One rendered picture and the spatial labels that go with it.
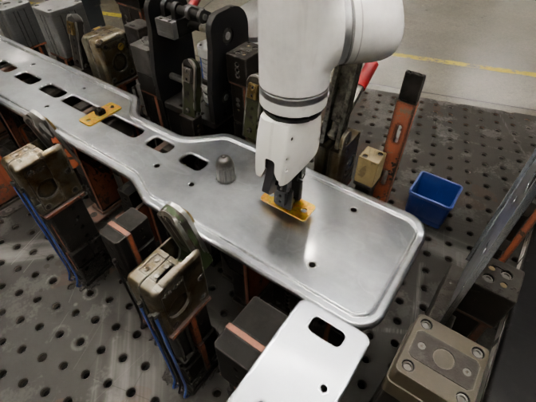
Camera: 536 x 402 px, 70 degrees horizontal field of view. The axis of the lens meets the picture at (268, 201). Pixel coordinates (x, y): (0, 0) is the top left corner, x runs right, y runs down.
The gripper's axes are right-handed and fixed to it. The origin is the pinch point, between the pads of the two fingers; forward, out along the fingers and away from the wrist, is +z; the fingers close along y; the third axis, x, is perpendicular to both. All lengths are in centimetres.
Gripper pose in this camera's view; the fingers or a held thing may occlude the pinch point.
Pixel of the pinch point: (288, 191)
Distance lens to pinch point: 59.0
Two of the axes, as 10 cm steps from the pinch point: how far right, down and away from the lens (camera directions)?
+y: -5.8, 5.9, -5.7
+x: 8.2, 4.1, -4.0
